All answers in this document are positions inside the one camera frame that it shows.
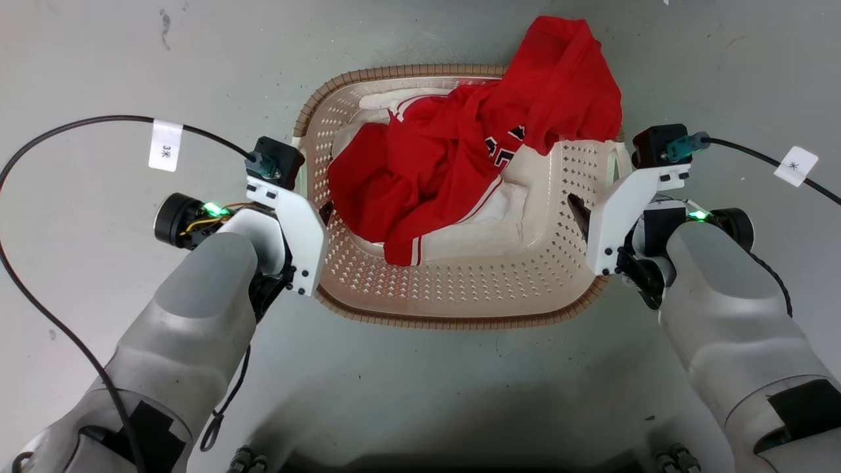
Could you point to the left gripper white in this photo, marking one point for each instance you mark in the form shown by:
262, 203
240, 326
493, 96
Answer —
299, 223

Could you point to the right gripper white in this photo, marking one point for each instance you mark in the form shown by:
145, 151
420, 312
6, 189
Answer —
614, 217

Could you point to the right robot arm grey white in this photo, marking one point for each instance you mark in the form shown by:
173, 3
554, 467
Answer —
729, 309

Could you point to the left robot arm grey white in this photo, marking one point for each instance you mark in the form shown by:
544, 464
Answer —
197, 309

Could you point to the beige perforated plastic laundry basket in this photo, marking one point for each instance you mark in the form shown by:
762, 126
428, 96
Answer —
460, 289

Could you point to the white garment with red trim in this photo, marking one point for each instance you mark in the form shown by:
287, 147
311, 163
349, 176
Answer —
486, 226

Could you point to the red sports jersey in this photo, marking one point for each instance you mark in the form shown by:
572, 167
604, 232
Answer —
427, 171

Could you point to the black base connector cluster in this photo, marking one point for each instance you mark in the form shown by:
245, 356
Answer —
246, 461
677, 460

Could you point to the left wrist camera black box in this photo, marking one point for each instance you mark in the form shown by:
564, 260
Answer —
279, 161

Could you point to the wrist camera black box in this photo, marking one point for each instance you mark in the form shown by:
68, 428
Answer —
657, 144
279, 161

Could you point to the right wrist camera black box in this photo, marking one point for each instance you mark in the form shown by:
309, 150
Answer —
657, 144

